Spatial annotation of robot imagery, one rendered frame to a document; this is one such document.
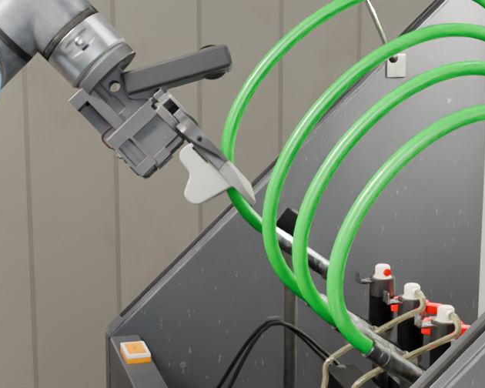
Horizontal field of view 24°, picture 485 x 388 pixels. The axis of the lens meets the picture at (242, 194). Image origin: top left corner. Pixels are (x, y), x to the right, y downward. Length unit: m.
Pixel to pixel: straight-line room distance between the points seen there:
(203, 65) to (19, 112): 1.65
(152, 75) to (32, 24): 0.13
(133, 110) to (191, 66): 0.08
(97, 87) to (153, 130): 0.08
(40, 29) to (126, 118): 0.13
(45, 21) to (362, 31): 1.91
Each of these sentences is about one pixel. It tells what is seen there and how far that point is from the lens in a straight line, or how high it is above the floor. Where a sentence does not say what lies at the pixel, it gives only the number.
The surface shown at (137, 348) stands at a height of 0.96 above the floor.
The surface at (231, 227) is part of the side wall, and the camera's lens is 1.51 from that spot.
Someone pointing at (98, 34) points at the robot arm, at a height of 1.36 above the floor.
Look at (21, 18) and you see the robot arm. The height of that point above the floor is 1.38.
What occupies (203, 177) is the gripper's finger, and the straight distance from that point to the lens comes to 1.15.
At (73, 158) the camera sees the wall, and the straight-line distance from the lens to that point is 2.82.
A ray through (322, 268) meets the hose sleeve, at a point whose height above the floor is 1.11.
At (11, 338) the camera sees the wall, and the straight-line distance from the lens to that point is 2.91.
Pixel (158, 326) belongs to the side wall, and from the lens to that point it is 1.52.
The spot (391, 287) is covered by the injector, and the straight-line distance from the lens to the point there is 1.24.
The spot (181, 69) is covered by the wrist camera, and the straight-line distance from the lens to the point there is 1.16.
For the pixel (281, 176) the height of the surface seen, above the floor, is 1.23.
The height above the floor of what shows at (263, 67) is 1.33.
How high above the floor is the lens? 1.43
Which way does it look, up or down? 11 degrees down
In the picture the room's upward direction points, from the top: straight up
